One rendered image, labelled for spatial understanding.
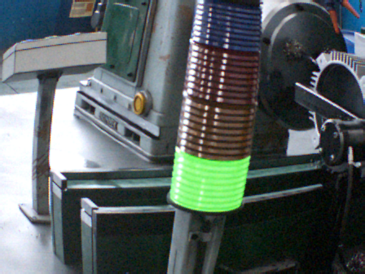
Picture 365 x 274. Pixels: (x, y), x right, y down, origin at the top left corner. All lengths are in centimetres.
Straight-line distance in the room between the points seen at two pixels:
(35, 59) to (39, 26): 590
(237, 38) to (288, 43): 72
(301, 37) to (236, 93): 75
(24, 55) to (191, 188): 51
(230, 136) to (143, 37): 94
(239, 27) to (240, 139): 10
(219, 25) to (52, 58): 53
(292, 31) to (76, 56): 40
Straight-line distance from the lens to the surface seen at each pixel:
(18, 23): 704
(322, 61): 136
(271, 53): 148
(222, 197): 80
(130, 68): 174
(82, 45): 129
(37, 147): 131
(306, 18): 152
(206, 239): 83
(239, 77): 78
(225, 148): 79
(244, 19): 77
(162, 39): 168
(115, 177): 122
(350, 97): 145
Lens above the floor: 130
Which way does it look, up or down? 16 degrees down
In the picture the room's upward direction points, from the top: 7 degrees clockwise
